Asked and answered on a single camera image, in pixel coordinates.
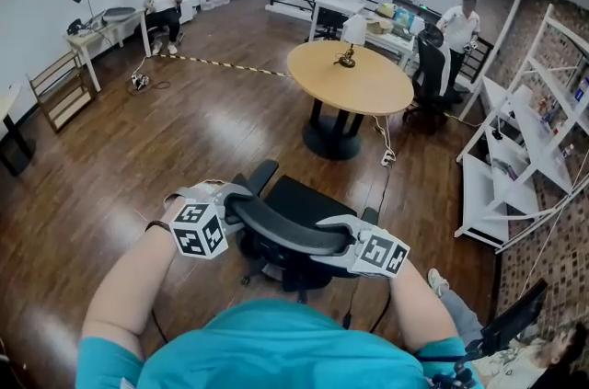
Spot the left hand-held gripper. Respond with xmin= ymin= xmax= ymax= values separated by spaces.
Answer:
xmin=163 ymin=179 xmax=253 ymax=262

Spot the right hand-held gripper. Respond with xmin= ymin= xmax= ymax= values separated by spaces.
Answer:
xmin=315 ymin=214 xmax=410 ymax=279

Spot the black mesh office chair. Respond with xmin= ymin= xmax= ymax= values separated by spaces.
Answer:
xmin=227 ymin=159 xmax=381 ymax=305

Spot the person's right forearm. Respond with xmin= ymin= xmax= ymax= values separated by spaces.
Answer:
xmin=388 ymin=262 xmax=461 ymax=354

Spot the person's left forearm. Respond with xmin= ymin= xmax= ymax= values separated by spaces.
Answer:
xmin=81 ymin=219 xmax=179 ymax=349

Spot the black and white office chair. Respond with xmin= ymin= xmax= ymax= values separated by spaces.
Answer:
xmin=403 ymin=22 xmax=466 ymax=126

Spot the person's teal shirt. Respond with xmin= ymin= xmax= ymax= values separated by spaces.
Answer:
xmin=77 ymin=298 xmax=484 ymax=389

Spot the yellow black striped floor tape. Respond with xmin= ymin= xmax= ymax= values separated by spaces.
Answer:
xmin=158 ymin=54 xmax=292 ymax=79

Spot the round wooden table black base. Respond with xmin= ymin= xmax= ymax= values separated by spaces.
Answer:
xmin=286 ymin=40 xmax=415 ymax=162

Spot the black mounted monitor screen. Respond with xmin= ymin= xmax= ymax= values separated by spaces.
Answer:
xmin=480 ymin=279 xmax=549 ymax=351

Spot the wooden shelf cart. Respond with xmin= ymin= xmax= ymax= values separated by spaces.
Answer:
xmin=27 ymin=51 xmax=98 ymax=134

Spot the white desk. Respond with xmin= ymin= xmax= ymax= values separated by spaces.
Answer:
xmin=308 ymin=0 xmax=367 ymax=42
xmin=63 ymin=7 xmax=153 ymax=93
xmin=342 ymin=12 xmax=427 ymax=71

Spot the small brass table lamp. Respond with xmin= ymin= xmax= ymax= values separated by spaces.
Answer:
xmin=334 ymin=13 xmax=369 ymax=69

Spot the white metal shelving rack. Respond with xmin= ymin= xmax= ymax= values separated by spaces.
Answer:
xmin=454 ymin=3 xmax=589 ymax=255

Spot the grey padded case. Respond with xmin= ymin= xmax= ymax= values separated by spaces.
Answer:
xmin=101 ymin=6 xmax=134 ymax=24

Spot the black floor cable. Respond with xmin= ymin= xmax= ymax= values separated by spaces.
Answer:
xmin=367 ymin=166 xmax=393 ymax=218

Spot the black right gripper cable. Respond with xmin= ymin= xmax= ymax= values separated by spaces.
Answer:
xmin=342 ymin=274 xmax=392 ymax=333

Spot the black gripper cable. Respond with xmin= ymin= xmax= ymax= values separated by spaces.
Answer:
xmin=342 ymin=274 xmax=392 ymax=333
xmin=150 ymin=302 xmax=170 ymax=345

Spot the white power cable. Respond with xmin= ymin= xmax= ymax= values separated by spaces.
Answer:
xmin=372 ymin=114 xmax=393 ymax=154

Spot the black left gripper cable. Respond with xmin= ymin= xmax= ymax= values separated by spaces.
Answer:
xmin=150 ymin=302 xmax=170 ymax=345

